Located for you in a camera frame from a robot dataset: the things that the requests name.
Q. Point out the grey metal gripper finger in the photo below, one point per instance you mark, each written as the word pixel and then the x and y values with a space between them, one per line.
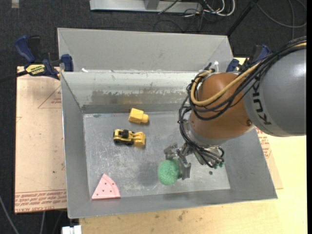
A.
pixel 170 150
pixel 185 168

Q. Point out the pink wedge sponge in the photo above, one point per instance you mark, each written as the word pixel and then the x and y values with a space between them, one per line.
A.
pixel 106 189

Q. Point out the grey metal bin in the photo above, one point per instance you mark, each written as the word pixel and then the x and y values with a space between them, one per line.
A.
pixel 136 160

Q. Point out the green scrub ball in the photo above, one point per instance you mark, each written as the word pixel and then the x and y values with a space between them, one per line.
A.
pixel 168 172

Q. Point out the yellow toy loader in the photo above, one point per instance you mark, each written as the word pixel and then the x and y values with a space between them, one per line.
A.
pixel 129 137

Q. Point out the brown cardboard board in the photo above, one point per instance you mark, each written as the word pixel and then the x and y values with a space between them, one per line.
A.
pixel 39 140

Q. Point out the yellow toy truck cab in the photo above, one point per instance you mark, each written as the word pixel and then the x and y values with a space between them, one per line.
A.
pixel 137 116

